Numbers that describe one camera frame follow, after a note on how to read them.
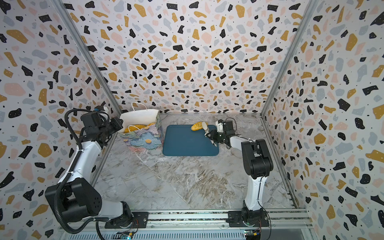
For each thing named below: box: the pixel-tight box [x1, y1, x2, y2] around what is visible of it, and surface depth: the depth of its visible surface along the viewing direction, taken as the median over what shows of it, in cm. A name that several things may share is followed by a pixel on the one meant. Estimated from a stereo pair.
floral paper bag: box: [119, 109, 164, 153], surface depth 91 cm
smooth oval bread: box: [191, 121, 209, 131], surface depth 112 cm
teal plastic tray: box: [162, 124, 219, 156], surface depth 109 cm
